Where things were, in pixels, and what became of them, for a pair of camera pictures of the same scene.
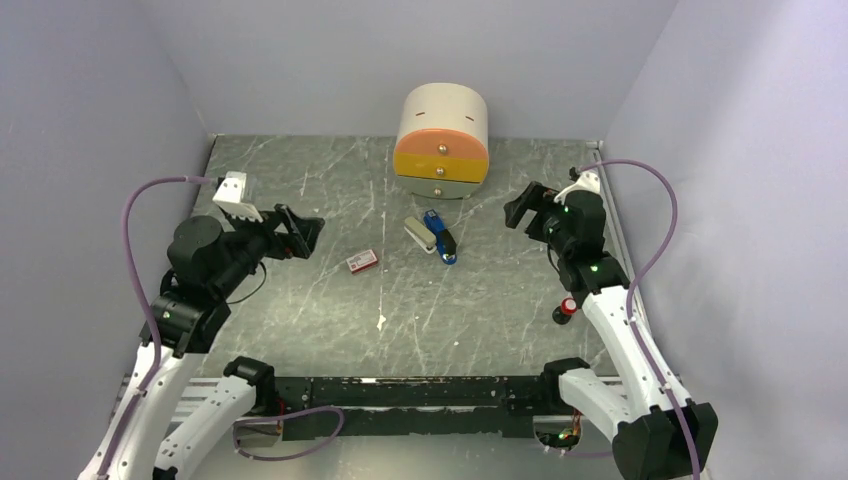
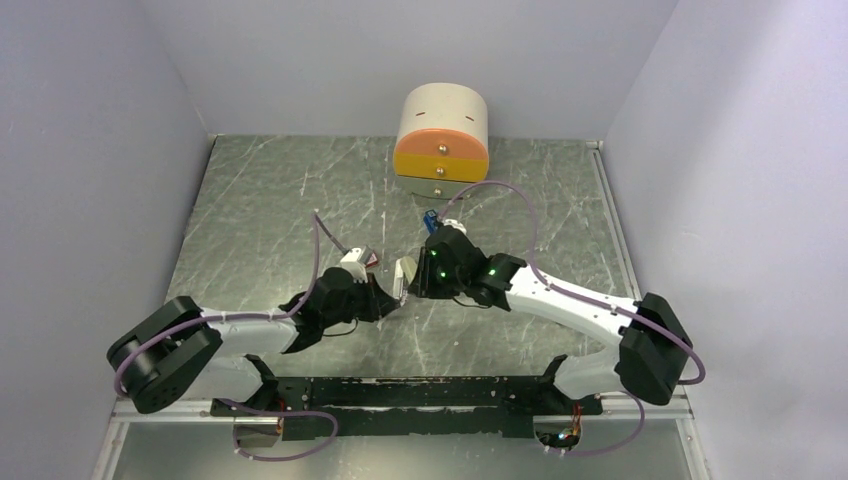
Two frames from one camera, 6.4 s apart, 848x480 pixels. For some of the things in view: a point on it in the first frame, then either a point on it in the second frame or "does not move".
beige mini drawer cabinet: x=441 y=149 does not move
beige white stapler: x=425 y=239 to x=405 y=271
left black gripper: x=300 y=231 to x=378 y=302
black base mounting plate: x=308 y=407 does not move
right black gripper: x=536 y=197 to x=423 y=284
